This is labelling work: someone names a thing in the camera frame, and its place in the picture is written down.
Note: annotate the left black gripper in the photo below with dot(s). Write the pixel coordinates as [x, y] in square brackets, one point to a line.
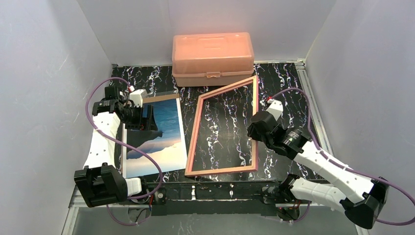
[148, 117]

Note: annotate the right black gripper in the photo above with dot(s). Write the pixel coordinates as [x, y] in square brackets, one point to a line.
[256, 130]

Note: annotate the landscape photo print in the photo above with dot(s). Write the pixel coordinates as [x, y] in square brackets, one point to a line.
[166, 145]

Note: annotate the pink wooden picture frame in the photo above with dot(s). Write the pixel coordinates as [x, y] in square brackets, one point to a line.
[189, 172]

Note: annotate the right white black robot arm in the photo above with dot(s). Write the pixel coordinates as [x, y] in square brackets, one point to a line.
[361, 199]

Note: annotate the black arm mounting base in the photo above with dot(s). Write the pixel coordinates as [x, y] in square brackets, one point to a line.
[286, 210]

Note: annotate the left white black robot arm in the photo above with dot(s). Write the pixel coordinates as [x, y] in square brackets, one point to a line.
[99, 182]

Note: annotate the brown cardboard backing board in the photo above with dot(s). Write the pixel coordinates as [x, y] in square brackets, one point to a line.
[160, 98]

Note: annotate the orange plastic storage box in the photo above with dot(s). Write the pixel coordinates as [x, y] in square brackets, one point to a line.
[212, 59]

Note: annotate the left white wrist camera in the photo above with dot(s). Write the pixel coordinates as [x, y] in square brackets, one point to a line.
[137, 96]

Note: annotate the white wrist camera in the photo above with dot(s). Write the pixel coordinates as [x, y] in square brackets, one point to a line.
[137, 96]
[275, 108]

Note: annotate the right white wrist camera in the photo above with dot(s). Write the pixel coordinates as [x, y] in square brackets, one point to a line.
[275, 108]

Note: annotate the aluminium right side rail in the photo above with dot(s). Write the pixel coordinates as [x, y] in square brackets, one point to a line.
[316, 117]

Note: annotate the aluminium rail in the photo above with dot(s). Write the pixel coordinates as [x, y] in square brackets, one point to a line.
[316, 117]
[268, 193]

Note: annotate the aluminium front rail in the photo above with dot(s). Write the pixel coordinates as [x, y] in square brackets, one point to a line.
[268, 193]

